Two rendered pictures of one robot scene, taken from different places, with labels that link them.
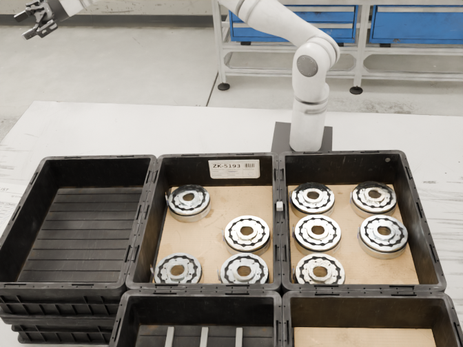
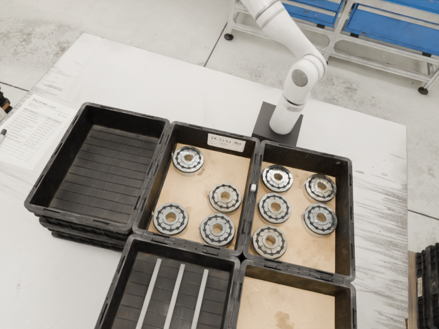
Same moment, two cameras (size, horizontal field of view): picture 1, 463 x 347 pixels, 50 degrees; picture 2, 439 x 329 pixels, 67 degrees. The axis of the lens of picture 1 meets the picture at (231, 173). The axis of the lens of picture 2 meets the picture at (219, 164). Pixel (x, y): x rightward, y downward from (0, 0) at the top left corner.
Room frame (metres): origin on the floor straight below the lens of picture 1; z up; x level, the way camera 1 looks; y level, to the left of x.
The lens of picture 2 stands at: (0.25, 0.04, 1.77)
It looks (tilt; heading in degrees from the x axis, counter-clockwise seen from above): 57 degrees down; 357
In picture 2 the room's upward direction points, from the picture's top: 10 degrees clockwise
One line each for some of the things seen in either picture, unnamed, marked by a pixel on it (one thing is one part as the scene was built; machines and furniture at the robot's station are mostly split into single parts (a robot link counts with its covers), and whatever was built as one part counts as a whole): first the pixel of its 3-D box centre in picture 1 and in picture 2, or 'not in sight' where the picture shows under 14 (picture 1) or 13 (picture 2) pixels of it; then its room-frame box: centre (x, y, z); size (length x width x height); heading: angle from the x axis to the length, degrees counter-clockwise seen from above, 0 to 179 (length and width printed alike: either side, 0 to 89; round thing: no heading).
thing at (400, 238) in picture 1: (383, 233); (321, 218); (0.69, -0.32, 0.86); 0.10 x 0.10 x 0.01
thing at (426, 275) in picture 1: (348, 230); (296, 211); (0.70, -0.24, 0.87); 0.40 x 0.30 x 0.11; 173
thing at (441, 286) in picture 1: (350, 214); (302, 204); (0.70, -0.24, 0.92); 0.40 x 0.30 x 0.02; 173
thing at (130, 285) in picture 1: (211, 215); (202, 182); (0.74, 0.05, 0.92); 0.40 x 0.30 x 0.02; 173
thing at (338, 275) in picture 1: (320, 273); (270, 241); (0.60, -0.16, 0.86); 0.10 x 0.10 x 0.01
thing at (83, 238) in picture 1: (84, 231); (108, 170); (0.78, 0.35, 0.87); 0.40 x 0.30 x 0.11; 173
